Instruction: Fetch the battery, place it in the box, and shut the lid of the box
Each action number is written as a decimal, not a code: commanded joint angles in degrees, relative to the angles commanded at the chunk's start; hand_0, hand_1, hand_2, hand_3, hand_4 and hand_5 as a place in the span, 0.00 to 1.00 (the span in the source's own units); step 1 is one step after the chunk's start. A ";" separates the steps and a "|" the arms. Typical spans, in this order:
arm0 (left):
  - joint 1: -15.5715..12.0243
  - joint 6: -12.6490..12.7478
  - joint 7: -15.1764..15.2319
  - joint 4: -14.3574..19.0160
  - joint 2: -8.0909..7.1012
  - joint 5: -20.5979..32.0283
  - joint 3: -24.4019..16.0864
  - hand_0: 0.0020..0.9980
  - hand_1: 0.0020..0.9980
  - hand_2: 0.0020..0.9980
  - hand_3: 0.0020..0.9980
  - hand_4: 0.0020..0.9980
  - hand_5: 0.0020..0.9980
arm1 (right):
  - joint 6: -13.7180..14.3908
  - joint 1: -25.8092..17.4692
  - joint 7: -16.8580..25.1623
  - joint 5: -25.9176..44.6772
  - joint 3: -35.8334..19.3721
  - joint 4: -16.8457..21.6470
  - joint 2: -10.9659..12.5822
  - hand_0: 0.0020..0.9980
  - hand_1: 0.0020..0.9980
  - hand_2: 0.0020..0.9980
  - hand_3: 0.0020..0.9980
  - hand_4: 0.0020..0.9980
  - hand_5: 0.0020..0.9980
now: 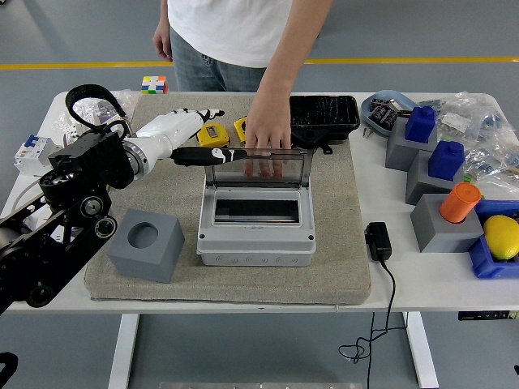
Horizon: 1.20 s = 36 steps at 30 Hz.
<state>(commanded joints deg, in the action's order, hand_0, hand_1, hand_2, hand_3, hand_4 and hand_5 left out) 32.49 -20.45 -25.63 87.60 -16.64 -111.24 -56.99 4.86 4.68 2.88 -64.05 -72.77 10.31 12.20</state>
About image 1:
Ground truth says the purple black small packet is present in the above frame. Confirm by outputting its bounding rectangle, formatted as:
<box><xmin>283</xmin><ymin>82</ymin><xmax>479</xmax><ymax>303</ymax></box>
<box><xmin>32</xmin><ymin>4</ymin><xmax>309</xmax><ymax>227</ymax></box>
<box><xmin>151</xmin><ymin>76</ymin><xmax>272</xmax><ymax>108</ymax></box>
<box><xmin>371</xmin><ymin>96</ymin><xmax>389</xmax><ymax>122</ymax></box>
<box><xmin>380</xmin><ymin>107</ymin><xmax>401</xmax><ymax>127</ymax></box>

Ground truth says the black adapter cord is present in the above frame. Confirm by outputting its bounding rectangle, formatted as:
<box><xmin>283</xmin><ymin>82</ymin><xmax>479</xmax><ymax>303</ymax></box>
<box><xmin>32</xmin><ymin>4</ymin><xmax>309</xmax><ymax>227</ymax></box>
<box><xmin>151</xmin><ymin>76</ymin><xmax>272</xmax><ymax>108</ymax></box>
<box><xmin>338</xmin><ymin>259</ymin><xmax>397</xmax><ymax>389</ymax></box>

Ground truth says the orange cylinder battery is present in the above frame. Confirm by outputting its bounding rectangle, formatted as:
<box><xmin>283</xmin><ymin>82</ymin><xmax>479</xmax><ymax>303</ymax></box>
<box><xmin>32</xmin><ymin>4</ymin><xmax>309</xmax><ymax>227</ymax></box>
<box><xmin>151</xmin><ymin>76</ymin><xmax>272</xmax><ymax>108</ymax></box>
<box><xmin>440</xmin><ymin>182</ymin><xmax>483</xmax><ymax>224</ymax></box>

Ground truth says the person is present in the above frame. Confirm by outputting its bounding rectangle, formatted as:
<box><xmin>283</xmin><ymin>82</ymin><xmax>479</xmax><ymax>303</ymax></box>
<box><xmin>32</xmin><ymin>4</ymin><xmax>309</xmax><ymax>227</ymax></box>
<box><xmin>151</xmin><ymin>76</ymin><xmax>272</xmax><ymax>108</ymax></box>
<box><xmin>152</xmin><ymin>0</ymin><xmax>334</xmax><ymax>179</ymax></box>

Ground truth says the clear bag of small parts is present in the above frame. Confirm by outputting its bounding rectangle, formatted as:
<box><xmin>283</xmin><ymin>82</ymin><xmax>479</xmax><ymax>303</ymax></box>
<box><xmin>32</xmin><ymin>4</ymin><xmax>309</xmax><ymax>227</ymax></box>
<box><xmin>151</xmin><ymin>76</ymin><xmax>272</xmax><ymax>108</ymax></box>
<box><xmin>419</xmin><ymin>91</ymin><xmax>519</xmax><ymax>141</ymax></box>
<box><xmin>52</xmin><ymin>89</ymin><xmax>141</xmax><ymax>141</ymax></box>
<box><xmin>464</xmin><ymin>139</ymin><xmax>519</xmax><ymax>190</ymax></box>

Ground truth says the person's right hand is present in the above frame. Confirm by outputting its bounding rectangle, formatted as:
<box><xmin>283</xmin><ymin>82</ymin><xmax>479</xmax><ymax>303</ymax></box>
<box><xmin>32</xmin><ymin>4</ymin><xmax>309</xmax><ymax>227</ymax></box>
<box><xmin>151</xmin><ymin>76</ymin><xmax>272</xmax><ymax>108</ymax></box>
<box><xmin>152</xmin><ymin>19</ymin><xmax>174</xmax><ymax>62</ymax></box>

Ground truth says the white table leg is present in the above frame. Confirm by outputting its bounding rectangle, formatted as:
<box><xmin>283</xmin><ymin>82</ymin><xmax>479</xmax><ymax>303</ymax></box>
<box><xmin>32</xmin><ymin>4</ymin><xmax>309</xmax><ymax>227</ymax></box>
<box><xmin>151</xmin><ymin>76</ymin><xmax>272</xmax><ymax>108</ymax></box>
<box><xmin>107</xmin><ymin>314</ymin><xmax>141</xmax><ymax>389</ymax></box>
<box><xmin>405</xmin><ymin>311</ymin><xmax>440</xmax><ymax>389</ymax></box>

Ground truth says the yellow tape measure with strap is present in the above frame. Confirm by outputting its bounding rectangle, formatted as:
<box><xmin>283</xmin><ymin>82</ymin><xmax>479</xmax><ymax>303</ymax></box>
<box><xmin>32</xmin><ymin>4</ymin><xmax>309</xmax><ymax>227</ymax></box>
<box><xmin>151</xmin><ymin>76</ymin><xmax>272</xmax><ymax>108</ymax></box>
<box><xmin>196</xmin><ymin>122</ymin><xmax>231</xmax><ymax>148</ymax></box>

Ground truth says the grey electrical junction box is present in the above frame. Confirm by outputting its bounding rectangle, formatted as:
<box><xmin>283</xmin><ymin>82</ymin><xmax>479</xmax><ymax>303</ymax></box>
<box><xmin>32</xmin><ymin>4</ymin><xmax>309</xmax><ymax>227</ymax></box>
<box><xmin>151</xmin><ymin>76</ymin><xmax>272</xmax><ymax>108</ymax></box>
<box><xmin>196</xmin><ymin>184</ymin><xmax>317</xmax><ymax>267</ymax></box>

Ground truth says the smoky transparent box lid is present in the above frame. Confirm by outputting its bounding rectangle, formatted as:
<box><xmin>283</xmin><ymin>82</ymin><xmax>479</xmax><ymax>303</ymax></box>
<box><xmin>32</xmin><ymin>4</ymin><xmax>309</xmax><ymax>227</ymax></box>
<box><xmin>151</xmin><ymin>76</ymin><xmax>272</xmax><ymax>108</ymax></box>
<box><xmin>204</xmin><ymin>147</ymin><xmax>315</xmax><ymax>190</ymax></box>

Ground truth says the black power adapter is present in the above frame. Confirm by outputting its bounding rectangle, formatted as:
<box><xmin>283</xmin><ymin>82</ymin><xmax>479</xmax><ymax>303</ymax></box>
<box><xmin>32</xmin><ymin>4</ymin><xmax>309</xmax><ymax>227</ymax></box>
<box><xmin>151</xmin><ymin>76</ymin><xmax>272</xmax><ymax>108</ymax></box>
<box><xmin>363</xmin><ymin>221</ymin><xmax>392</xmax><ymax>262</ymax></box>

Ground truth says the puzzle cube with white cross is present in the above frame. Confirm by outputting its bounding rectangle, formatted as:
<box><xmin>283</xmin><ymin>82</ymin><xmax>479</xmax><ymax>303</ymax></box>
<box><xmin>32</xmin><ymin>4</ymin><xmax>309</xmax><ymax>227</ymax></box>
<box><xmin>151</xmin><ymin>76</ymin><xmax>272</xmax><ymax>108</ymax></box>
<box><xmin>140</xmin><ymin>75</ymin><xmax>169</xmax><ymax>96</ymax></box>

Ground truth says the blue block with knob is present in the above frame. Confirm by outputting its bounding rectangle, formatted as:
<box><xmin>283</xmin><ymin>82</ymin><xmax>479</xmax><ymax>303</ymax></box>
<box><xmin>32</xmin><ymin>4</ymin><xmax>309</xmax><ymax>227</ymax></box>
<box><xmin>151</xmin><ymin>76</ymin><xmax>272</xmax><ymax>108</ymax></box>
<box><xmin>427</xmin><ymin>140</ymin><xmax>465</xmax><ymax>182</ymax></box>
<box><xmin>404</xmin><ymin>105</ymin><xmax>438</xmax><ymax>145</ymax></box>

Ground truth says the light blue oval dish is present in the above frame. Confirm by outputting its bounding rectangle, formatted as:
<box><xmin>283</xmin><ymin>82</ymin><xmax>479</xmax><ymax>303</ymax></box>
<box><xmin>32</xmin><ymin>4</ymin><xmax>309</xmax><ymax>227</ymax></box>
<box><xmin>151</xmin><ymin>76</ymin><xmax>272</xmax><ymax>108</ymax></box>
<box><xmin>360</xmin><ymin>89</ymin><xmax>418</xmax><ymax>137</ymax></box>

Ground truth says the grey block holder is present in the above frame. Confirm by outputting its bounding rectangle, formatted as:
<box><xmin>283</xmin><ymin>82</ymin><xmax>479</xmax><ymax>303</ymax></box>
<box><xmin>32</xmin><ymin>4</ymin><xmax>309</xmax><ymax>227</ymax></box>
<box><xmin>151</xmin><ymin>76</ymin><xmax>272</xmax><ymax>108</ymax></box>
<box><xmin>410</xmin><ymin>193</ymin><xmax>486</xmax><ymax>253</ymax></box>
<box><xmin>384</xmin><ymin>117</ymin><xmax>440</xmax><ymax>170</ymax></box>
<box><xmin>405</xmin><ymin>149</ymin><xmax>465</xmax><ymax>206</ymax></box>

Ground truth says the black table control panel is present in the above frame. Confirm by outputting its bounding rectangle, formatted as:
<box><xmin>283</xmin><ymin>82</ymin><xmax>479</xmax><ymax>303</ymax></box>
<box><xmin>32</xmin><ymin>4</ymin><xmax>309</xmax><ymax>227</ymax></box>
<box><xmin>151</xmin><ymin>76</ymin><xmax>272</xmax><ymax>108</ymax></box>
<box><xmin>457</xmin><ymin>310</ymin><xmax>519</xmax><ymax>322</ymax></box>

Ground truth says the yellow tape measure black print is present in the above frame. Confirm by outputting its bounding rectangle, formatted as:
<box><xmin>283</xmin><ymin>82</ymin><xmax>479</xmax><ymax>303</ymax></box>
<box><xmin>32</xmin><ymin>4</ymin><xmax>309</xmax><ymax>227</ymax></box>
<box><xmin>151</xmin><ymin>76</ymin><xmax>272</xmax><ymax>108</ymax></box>
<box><xmin>234</xmin><ymin>116</ymin><xmax>249</xmax><ymax>143</ymax></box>

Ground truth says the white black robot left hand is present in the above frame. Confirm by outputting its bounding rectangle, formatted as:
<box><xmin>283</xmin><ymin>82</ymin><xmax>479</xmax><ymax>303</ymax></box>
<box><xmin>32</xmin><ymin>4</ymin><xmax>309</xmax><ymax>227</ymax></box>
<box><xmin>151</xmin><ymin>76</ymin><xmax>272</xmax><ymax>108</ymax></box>
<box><xmin>135</xmin><ymin>107</ymin><xmax>249</xmax><ymax>168</ymax></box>

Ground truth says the black plastic case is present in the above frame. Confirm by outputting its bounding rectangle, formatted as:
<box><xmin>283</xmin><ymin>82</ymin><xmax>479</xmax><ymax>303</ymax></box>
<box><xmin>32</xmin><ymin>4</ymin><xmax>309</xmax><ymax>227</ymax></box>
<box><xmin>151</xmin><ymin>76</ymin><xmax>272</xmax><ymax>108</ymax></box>
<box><xmin>288</xmin><ymin>95</ymin><xmax>361</xmax><ymax>156</ymax></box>

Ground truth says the silver metal connector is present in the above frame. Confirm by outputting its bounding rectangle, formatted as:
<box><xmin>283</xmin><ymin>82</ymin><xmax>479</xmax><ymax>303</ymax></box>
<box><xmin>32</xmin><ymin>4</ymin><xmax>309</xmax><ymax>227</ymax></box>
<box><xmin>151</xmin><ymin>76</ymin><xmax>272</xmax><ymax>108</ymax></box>
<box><xmin>387</xmin><ymin>100</ymin><xmax>411</xmax><ymax>118</ymax></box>

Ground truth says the yellow lemon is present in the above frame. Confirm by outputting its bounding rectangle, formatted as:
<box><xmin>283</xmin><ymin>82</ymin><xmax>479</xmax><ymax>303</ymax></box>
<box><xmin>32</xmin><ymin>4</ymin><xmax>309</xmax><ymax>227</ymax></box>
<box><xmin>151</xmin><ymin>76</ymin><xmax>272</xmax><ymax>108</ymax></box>
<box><xmin>483</xmin><ymin>215</ymin><xmax>519</xmax><ymax>261</ymax></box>

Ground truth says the white blue circuit breaker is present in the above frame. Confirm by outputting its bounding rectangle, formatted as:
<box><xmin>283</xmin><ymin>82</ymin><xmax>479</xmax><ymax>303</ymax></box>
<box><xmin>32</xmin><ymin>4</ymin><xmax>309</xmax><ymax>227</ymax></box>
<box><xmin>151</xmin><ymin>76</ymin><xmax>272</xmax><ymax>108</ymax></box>
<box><xmin>15</xmin><ymin>135</ymin><xmax>62</xmax><ymax>175</ymax></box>

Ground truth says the grey block with round hole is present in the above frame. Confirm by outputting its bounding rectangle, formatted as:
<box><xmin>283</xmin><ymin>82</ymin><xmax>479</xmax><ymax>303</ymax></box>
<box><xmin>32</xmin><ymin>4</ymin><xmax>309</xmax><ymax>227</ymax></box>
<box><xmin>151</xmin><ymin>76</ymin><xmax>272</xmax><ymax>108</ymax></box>
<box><xmin>106</xmin><ymin>209</ymin><xmax>186</xmax><ymax>284</ymax></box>

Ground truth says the person's left hand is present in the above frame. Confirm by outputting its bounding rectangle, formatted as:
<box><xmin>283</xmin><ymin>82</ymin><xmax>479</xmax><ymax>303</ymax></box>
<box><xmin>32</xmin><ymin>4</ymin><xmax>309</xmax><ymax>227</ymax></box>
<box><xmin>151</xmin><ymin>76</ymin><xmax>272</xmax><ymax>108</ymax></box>
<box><xmin>244</xmin><ymin>103</ymin><xmax>293</xmax><ymax>179</ymax></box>

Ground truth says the grey-brown mat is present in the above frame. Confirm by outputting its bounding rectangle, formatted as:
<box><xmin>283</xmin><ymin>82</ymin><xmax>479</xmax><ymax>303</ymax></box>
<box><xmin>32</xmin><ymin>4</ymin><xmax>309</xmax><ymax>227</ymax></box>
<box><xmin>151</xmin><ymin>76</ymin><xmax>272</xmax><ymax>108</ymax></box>
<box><xmin>84</xmin><ymin>93</ymin><xmax>373</xmax><ymax>306</ymax></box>

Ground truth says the grey-white power strip cable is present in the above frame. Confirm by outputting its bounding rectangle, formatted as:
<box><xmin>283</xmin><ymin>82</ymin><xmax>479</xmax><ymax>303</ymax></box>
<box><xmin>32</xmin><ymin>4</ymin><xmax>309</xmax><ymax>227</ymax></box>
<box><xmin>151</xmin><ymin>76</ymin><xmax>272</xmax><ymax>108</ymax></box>
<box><xmin>7</xmin><ymin>173</ymin><xmax>41</xmax><ymax>216</ymax></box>

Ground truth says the blue plastic bin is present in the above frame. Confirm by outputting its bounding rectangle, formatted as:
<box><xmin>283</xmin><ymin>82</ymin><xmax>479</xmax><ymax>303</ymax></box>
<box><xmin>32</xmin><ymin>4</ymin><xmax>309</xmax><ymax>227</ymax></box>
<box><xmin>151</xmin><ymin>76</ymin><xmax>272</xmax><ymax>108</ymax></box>
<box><xmin>468</xmin><ymin>199</ymin><xmax>519</xmax><ymax>280</ymax></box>

